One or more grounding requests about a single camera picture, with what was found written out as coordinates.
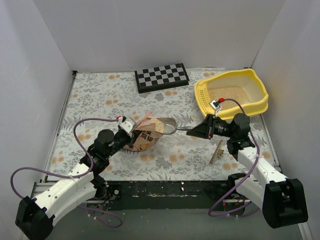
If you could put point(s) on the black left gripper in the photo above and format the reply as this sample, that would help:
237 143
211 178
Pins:
126 136

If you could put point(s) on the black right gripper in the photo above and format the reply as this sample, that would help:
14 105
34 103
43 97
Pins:
208 126

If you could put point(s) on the pink cat litter bag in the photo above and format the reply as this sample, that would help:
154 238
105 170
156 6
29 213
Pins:
145 134

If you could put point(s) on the silver metal scoop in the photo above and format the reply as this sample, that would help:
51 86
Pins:
168 126

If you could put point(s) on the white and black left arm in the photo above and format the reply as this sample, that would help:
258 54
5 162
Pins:
37 216

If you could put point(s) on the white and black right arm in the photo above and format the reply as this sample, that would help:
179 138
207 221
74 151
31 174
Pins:
281 199

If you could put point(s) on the yellow and white litter box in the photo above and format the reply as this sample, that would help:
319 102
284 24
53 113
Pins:
244 86

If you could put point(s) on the small brown wooden ruler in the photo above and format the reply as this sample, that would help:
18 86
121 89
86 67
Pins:
218 152

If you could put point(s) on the floral patterned table mat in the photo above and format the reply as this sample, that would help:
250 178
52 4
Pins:
96 99

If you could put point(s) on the black and silver chessboard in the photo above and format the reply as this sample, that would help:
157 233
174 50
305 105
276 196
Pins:
161 78

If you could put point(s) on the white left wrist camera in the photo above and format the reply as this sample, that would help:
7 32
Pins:
126 124

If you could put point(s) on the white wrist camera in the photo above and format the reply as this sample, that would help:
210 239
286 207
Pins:
216 105
126 124

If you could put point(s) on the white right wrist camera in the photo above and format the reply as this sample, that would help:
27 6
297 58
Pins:
216 105

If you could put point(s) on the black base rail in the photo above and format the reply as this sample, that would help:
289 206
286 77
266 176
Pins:
160 195

